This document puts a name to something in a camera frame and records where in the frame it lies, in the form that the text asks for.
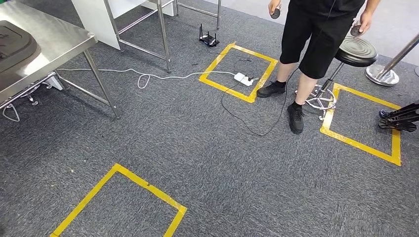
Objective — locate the person's left hand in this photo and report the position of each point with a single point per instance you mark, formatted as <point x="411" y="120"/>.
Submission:
<point x="366" y="21"/>

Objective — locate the person's right hand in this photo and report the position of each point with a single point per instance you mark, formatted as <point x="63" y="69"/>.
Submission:
<point x="274" y="5"/>

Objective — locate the black round disc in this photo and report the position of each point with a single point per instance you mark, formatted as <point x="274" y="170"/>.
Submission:
<point x="355" y="31"/>
<point x="276" y="14"/>

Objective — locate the stainless steel workbench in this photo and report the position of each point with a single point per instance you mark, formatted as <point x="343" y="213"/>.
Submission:
<point x="163" y="39"/>
<point x="49" y="32"/>

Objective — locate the black round stool seat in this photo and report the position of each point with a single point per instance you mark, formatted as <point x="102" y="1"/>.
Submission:
<point x="356" y="52"/>

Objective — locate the person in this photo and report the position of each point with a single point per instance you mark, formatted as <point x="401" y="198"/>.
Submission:
<point x="314" y="32"/>

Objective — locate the white power adapter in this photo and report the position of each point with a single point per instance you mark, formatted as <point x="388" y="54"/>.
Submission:
<point x="242" y="78"/>

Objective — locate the person's foot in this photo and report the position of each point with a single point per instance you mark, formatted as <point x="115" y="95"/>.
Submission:
<point x="296" y="121"/>
<point x="270" y="90"/>

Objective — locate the black legged robot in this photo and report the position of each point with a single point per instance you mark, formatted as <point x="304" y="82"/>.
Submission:
<point x="399" y="122"/>

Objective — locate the white partition panel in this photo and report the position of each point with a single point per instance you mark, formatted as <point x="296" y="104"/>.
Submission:
<point x="91" y="23"/>

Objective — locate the yellow floor tape square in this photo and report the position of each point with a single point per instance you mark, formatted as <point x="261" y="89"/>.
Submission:
<point x="147" y="185"/>

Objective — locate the white power strip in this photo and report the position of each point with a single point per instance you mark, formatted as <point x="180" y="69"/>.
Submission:
<point x="55" y="83"/>

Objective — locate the black moulded fixture tray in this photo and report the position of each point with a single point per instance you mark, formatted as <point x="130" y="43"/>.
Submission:
<point x="16" y="42"/>

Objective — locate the chrome stanchion post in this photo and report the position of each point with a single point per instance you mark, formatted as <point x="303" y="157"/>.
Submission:
<point x="381" y="77"/>

